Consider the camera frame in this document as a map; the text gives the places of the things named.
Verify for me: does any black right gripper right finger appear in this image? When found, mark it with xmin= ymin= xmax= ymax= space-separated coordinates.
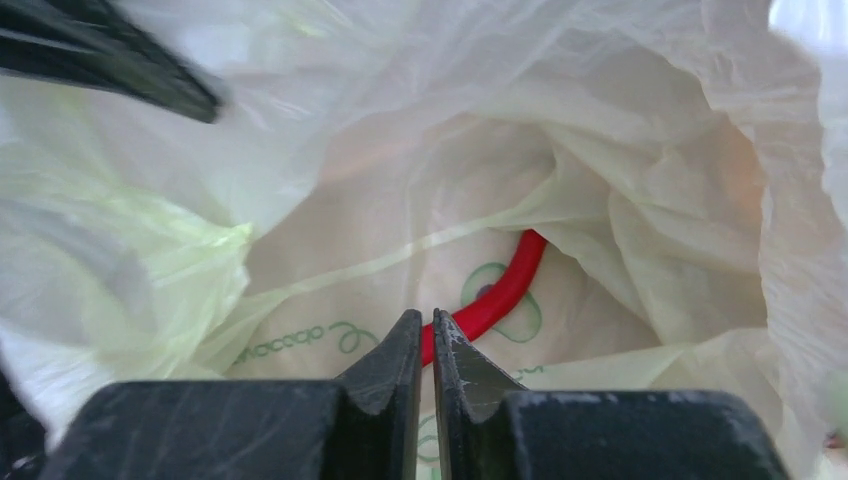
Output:
xmin=432 ymin=310 xmax=789 ymax=479

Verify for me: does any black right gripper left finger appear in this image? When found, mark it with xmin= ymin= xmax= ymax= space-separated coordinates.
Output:
xmin=41 ymin=310 xmax=422 ymax=479

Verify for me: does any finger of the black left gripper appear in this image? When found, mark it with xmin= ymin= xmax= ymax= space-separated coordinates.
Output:
xmin=1 ymin=0 xmax=222 ymax=124

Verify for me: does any toy red chili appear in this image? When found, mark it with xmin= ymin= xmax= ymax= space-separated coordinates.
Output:
xmin=452 ymin=230 xmax=548 ymax=342

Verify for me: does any green plastic grocery bag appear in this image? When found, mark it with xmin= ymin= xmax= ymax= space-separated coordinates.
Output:
xmin=1 ymin=1 xmax=847 ymax=479

